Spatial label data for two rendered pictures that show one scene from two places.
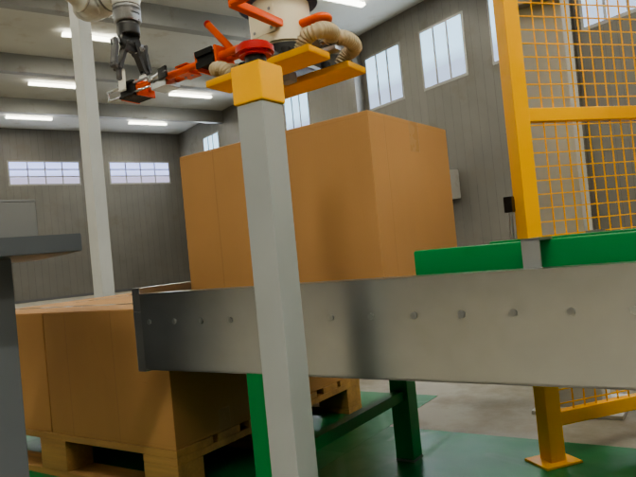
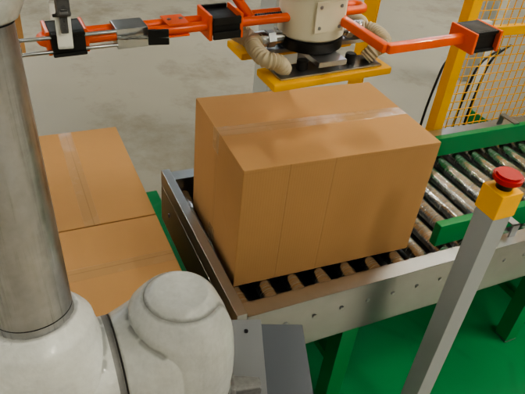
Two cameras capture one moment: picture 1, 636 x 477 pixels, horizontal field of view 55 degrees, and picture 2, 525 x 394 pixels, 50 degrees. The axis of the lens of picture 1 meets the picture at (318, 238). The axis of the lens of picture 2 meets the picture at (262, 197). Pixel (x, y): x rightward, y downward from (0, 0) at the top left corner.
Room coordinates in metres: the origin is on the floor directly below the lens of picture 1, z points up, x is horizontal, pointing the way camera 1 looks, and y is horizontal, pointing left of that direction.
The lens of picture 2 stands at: (1.08, 1.33, 1.70)
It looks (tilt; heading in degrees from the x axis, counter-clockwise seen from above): 36 degrees down; 298
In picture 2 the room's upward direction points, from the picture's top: 7 degrees clockwise
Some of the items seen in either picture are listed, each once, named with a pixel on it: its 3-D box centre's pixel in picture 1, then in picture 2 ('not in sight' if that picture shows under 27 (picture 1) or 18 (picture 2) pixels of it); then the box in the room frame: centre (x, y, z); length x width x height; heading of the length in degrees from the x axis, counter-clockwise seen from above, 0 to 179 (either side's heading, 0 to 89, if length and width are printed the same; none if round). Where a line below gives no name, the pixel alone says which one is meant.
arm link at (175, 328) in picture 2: not in sight; (176, 340); (1.43, 0.89, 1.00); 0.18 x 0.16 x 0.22; 56
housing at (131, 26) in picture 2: (165, 82); (129, 33); (1.92, 0.43, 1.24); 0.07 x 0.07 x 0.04; 57
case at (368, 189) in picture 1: (318, 217); (305, 176); (1.63, -0.01, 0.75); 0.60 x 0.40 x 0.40; 54
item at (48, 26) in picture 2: (137, 92); (65, 35); (2.00, 0.55, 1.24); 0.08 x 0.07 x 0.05; 57
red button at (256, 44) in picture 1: (255, 55); (506, 180); (1.10, 0.08, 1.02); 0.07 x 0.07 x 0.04
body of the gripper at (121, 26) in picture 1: (129, 38); not in sight; (2.00, 0.56, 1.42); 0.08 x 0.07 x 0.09; 146
